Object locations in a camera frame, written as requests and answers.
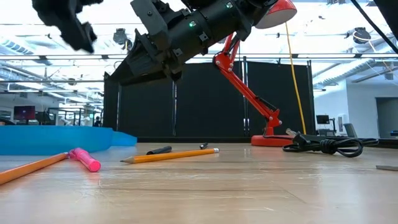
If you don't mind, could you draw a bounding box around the red desk lamp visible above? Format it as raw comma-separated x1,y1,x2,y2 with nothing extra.
213,0,298,147

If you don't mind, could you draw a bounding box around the blue plastic supply box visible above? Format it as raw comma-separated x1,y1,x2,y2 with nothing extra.
0,125,137,156

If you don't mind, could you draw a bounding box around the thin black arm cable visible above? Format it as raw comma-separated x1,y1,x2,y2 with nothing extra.
350,0,398,54

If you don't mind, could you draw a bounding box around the pink highlighter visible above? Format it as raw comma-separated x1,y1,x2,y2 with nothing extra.
68,147,102,173

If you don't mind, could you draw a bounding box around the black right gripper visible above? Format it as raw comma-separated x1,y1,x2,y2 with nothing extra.
109,0,211,86

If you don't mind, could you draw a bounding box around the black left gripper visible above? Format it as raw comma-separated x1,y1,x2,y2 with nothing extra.
30,0,103,54

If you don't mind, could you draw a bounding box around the yellow hanging cable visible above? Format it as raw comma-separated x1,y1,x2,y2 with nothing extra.
284,21,308,135

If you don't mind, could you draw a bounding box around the orange pencil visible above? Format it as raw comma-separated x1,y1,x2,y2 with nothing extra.
120,147,220,164
0,152,70,186

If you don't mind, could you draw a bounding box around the dark computer monitor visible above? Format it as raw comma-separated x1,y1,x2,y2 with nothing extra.
13,105,36,121

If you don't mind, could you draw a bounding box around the black lamp power cable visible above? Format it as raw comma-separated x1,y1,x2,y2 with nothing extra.
282,128,379,158

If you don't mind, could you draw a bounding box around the long ceiling light strip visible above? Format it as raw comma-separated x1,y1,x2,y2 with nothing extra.
0,53,398,60

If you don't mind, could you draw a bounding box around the black ceiling fixture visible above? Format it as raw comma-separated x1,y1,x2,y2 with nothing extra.
353,27,371,44
113,28,134,51

